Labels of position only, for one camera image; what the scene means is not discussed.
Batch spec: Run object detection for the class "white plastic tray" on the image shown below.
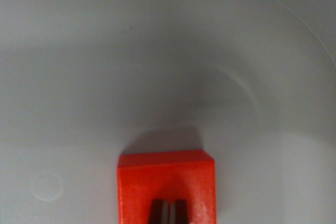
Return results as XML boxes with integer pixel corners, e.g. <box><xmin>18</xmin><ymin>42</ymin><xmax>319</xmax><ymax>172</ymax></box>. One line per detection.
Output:
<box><xmin>0</xmin><ymin>0</ymin><xmax>336</xmax><ymax>224</ymax></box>

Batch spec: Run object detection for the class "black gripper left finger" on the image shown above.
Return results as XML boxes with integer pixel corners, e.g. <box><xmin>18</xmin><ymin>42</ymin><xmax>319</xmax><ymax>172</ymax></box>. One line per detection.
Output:
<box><xmin>148</xmin><ymin>199</ymin><xmax>169</xmax><ymax>224</ymax></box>

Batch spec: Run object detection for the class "red cube block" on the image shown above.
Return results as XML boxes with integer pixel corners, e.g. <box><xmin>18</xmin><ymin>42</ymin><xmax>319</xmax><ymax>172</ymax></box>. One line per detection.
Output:
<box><xmin>116</xmin><ymin>149</ymin><xmax>218</xmax><ymax>224</ymax></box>

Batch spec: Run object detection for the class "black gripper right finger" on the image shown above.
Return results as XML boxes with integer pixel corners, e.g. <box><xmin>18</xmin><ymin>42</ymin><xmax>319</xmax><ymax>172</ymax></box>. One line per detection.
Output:
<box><xmin>170</xmin><ymin>199</ymin><xmax>190</xmax><ymax>224</ymax></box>

